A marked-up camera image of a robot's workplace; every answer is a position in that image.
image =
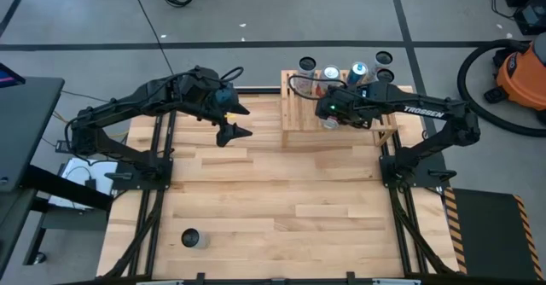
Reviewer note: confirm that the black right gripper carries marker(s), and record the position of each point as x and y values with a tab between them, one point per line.
354	103

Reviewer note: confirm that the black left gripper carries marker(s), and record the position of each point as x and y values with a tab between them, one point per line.
200	93

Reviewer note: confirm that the pink Spindrift can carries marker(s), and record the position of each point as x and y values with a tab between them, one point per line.
330	123
330	72

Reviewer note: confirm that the teal blue-tab energy can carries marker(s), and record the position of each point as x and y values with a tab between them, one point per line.
357	71

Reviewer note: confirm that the Celsius Tropical Vibe can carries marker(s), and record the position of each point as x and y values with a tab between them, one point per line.
385	76

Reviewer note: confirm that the tall silver black-top can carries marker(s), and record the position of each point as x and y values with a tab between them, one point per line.
383	58
193	238

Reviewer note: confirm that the Celsius Peach Vibe can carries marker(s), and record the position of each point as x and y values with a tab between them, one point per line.
306	65

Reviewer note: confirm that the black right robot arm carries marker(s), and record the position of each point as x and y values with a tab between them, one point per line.
426	112

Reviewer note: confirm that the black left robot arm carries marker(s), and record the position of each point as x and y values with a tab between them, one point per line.
123	103

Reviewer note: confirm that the wooden slatted shelf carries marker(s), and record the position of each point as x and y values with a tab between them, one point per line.
298	118

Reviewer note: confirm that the orange shop vacuum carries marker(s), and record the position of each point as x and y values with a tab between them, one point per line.
522	80
462	84

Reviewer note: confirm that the white flat box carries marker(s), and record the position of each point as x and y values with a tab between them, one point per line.
81	170

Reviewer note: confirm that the black clamp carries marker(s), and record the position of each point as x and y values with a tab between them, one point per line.
350	277
199	278

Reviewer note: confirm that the black power adapter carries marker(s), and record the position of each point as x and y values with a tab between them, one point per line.
60	147

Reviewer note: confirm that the white strip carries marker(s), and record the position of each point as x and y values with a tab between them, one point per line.
160	283
396	282

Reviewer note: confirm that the black hazard-striped floor mat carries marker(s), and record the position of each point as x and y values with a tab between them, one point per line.
486	234

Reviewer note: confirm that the black equipment case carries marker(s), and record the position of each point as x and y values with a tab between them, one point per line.
529	16

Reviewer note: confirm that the black desk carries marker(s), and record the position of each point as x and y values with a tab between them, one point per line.
25	123

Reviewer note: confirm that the blue screen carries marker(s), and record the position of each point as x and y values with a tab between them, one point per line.
7	78

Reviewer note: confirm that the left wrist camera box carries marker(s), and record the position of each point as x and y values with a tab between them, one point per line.
224	96

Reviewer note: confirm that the black metal table frame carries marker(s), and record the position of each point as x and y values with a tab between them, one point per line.
260	91

